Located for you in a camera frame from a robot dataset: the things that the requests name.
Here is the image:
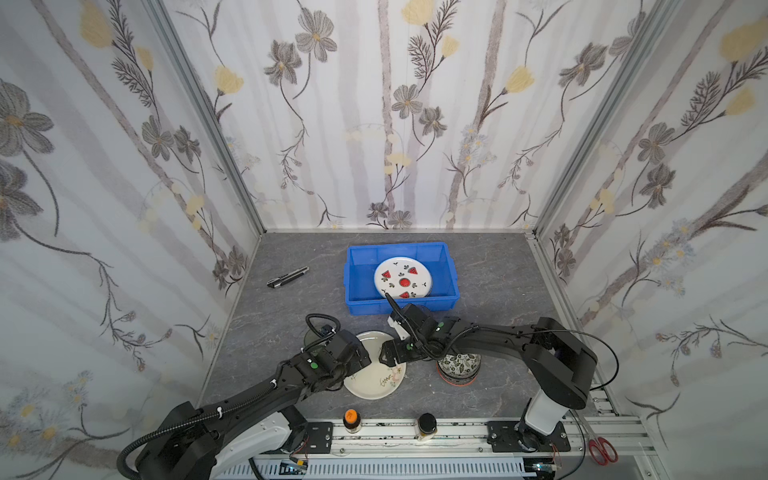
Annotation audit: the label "black lid jar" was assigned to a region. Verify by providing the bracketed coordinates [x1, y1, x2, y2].
[416, 413, 437, 441]

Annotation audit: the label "green glass cup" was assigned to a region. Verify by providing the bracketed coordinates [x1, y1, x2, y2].
[303, 325, 332, 346]

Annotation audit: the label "aluminium rail frame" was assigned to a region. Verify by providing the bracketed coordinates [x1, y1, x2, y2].
[210, 389, 670, 479]

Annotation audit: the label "red handled scissors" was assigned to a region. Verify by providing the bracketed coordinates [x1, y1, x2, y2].
[582, 422, 619, 466]

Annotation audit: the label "watermelon pattern white plate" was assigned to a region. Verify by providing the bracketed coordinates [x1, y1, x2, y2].
[373, 257, 433, 299]

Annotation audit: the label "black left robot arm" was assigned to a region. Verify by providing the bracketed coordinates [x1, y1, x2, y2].
[116, 330, 371, 479]

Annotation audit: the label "orange lid jar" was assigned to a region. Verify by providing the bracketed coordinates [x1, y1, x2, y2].
[342, 409, 362, 435]

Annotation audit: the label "black white patterned bowl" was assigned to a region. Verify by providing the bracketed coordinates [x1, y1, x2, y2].
[437, 354, 482, 377]

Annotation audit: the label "blue plastic bin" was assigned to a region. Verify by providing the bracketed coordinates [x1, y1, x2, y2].
[344, 242, 460, 316]

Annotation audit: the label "cream floral plate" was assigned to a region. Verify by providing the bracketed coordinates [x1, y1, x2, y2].
[344, 331, 407, 400]

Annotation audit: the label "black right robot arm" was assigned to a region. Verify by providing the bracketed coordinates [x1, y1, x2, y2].
[379, 304, 598, 436]

